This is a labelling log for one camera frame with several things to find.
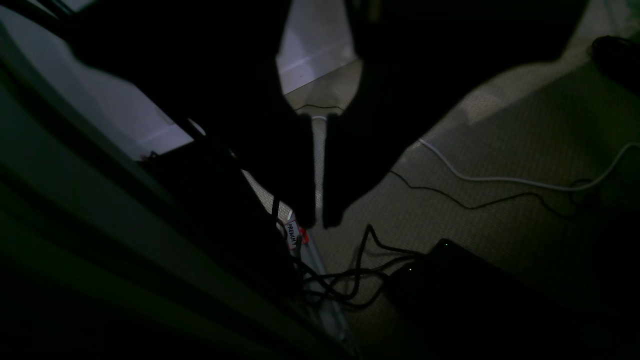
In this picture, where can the white labelled power strip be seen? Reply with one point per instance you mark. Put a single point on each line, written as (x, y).
(329, 315)

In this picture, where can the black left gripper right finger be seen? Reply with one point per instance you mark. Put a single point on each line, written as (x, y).
(419, 59)

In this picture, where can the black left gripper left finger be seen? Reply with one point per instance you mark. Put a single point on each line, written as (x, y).
(214, 62)

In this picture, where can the black power adapter box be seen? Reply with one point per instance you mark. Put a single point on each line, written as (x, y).
(473, 310)

